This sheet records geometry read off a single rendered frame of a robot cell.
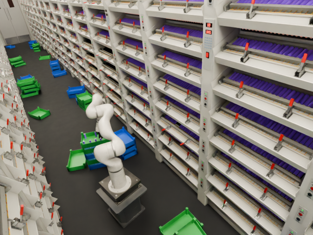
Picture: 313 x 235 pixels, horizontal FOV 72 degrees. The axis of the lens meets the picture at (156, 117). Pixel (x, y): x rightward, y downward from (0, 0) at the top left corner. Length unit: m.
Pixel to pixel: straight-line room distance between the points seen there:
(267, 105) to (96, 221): 1.69
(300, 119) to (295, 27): 0.40
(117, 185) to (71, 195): 0.75
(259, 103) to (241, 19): 0.42
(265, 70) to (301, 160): 0.47
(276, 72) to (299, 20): 0.21
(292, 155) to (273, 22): 0.64
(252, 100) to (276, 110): 0.13
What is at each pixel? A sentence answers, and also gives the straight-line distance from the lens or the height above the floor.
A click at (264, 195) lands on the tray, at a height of 0.59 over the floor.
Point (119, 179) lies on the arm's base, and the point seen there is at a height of 0.47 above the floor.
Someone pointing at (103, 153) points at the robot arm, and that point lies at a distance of 1.61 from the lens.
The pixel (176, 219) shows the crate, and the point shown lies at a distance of 2.06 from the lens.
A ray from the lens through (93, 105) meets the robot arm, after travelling 1.90.
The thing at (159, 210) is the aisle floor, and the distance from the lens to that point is 2.13.
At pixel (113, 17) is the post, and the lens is 2.45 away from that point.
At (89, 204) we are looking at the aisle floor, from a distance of 2.32.
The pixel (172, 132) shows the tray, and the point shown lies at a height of 0.57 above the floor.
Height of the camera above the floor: 1.77
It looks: 33 degrees down
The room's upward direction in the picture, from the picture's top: 6 degrees counter-clockwise
